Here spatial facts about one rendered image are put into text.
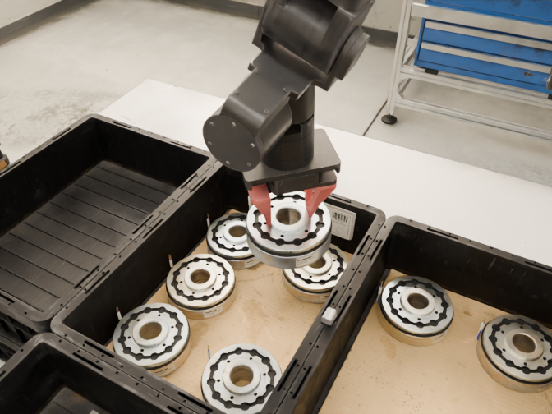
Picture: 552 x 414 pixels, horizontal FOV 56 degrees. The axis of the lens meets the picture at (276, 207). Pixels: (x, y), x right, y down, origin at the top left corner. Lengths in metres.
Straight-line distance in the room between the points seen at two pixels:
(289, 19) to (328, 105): 2.44
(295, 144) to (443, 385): 0.40
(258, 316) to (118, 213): 0.34
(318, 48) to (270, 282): 0.47
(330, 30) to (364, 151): 0.91
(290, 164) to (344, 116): 2.27
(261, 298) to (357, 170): 0.55
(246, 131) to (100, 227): 0.57
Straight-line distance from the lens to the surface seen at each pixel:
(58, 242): 0.96
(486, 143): 2.76
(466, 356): 0.79
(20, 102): 3.20
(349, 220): 0.82
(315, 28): 0.43
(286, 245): 0.59
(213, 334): 0.77
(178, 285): 0.79
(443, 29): 2.53
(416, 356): 0.77
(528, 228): 1.21
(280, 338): 0.76
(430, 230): 0.79
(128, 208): 0.98
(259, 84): 0.44
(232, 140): 0.44
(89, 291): 0.74
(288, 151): 0.52
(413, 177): 1.26
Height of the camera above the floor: 1.46
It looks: 42 degrees down
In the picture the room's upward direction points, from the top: straight up
